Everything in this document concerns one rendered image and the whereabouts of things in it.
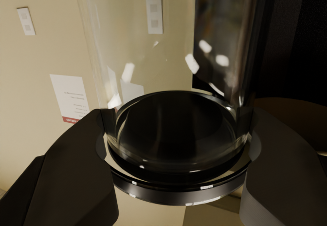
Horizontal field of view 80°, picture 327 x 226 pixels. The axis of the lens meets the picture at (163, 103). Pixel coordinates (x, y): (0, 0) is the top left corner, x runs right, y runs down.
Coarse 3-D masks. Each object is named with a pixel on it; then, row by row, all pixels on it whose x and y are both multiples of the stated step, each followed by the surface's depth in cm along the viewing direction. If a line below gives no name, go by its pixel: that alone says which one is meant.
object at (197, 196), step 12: (120, 180) 10; (240, 180) 10; (132, 192) 10; (144, 192) 9; (156, 192) 9; (168, 192) 9; (180, 192) 9; (192, 192) 9; (204, 192) 9; (216, 192) 9
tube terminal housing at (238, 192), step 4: (304, 136) 37; (308, 140) 36; (312, 140) 35; (312, 144) 36; (316, 144) 35; (316, 148) 35; (320, 148) 34; (240, 188) 29; (232, 192) 30; (236, 192) 30; (240, 192) 29; (232, 196) 30; (236, 196) 30; (240, 196) 30
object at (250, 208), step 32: (256, 128) 10; (288, 128) 9; (256, 160) 8; (288, 160) 8; (256, 192) 6; (288, 192) 6; (320, 192) 6; (256, 224) 6; (288, 224) 5; (320, 224) 5
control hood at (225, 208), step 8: (216, 200) 29; (224, 200) 29; (232, 200) 29; (240, 200) 29; (192, 208) 30; (200, 208) 29; (208, 208) 29; (216, 208) 29; (224, 208) 28; (232, 208) 28; (184, 216) 30; (192, 216) 29; (200, 216) 29; (208, 216) 29; (216, 216) 28; (224, 216) 28; (232, 216) 28; (184, 224) 29; (192, 224) 29; (200, 224) 28; (208, 224) 28; (216, 224) 28; (224, 224) 28; (232, 224) 27; (240, 224) 27
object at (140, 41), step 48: (96, 0) 7; (144, 0) 6; (192, 0) 6; (240, 0) 6; (96, 48) 8; (144, 48) 7; (192, 48) 7; (240, 48) 7; (144, 96) 8; (192, 96) 7; (240, 96) 8; (144, 144) 9; (192, 144) 9; (240, 144) 10
